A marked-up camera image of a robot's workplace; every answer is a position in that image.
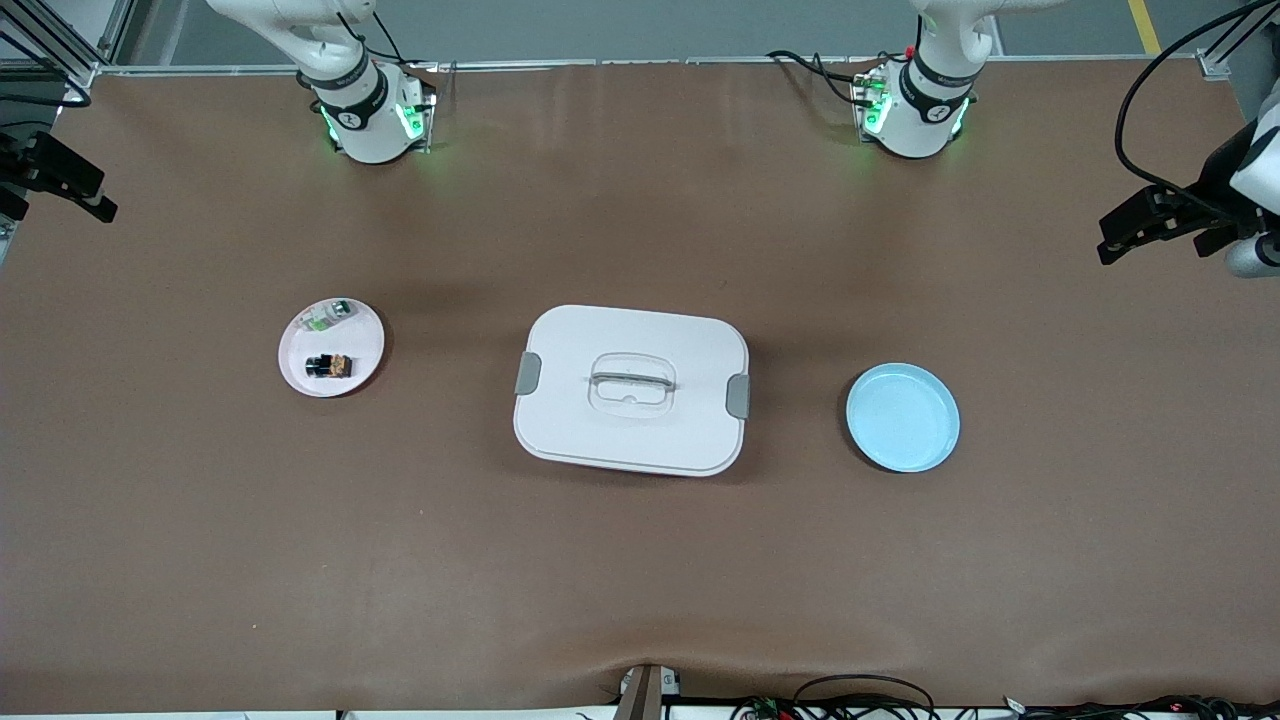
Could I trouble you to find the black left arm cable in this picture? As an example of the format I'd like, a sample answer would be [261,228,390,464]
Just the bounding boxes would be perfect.
[1114,0,1280,221]

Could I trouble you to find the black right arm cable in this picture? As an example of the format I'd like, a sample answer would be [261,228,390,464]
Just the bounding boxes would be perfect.
[0,70,93,109]

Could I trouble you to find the white lidded box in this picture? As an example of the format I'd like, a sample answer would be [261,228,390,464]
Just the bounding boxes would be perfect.
[513,304,751,478]

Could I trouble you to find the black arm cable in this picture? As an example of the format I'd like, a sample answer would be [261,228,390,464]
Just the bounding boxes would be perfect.
[1114,0,1280,221]
[0,70,93,109]

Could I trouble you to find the black looped cable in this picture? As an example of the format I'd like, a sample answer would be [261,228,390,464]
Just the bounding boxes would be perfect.
[793,675,936,720]

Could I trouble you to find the light blue plate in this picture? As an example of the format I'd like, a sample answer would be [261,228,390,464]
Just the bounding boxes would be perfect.
[846,362,961,474]

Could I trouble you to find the black base cable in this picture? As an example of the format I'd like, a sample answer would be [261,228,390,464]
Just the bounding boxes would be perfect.
[766,48,881,109]

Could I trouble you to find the pink plate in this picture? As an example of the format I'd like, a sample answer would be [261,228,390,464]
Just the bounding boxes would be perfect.
[278,297,386,399]

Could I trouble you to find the aluminium frame post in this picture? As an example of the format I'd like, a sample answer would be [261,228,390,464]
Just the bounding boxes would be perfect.
[1195,0,1280,81]
[0,0,136,89]

